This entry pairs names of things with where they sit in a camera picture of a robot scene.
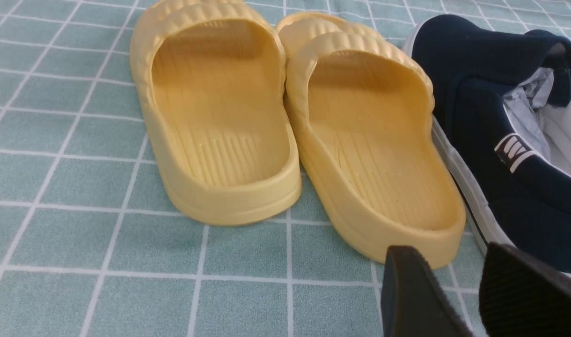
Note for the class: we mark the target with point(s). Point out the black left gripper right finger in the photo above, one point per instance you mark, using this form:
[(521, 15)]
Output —
[(520, 296)]

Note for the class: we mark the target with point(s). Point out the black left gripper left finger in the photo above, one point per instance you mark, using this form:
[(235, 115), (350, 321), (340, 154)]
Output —
[(413, 303)]

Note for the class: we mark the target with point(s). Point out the left navy slip-on shoe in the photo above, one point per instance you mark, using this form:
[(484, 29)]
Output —
[(502, 124)]

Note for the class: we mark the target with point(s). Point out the right yellow rubber slide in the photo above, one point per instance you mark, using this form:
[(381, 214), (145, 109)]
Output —
[(361, 111)]

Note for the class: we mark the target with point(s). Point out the yellow rubber slide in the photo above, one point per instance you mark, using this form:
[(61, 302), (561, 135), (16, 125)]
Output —
[(361, 111), (210, 81)]

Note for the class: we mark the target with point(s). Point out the left yellow rubber slide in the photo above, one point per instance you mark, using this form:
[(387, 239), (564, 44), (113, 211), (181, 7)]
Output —
[(210, 81)]

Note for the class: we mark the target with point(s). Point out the green checkered cloth mat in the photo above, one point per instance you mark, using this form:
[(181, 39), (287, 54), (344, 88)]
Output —
[(90, 245)]

